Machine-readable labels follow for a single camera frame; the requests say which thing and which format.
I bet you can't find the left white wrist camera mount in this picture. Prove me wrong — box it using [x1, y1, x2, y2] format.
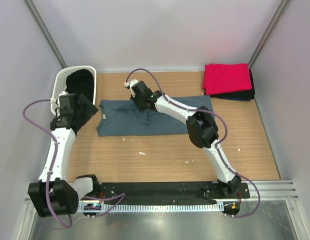
[50, 91, 68, 113]

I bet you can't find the black t shirt in basket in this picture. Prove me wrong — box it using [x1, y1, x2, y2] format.
[65, 69, 95, 102]

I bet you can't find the white slotted cable duct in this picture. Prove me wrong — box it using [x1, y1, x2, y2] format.
[78, 202, 224, 214]

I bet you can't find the white perforated plastic basket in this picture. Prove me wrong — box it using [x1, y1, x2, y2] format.
[50, 65, 97, 115]

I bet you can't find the aluminium frame rail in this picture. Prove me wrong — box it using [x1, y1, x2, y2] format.
[25, 181, 299, 203]

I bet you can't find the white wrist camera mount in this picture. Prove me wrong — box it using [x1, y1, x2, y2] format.
[124, 79, 139, 89]
[50, 91, 68, 113]

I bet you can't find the folded red t shirt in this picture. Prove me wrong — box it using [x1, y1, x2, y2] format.
[203, 63, 252, 95]

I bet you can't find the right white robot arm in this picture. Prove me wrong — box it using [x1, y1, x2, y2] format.
[124, 79, 241, 198]

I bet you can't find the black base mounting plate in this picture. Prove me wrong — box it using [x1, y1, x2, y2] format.
[94, 181, 250, 206]

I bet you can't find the folded navy t shirt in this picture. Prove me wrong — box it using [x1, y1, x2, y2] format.
[218, 97, 251, 102]

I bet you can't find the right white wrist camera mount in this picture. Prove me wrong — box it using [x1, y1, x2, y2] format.
[124, 79, 139, 89]

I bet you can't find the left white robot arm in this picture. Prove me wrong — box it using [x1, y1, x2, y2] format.
[28, 93, 101, 218]

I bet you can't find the blue-grey t shirt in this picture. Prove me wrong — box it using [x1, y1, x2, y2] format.
[96, 94, 216, 138]

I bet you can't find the folded black t shirt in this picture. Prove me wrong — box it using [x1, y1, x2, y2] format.
[210, 70, 255, 100]

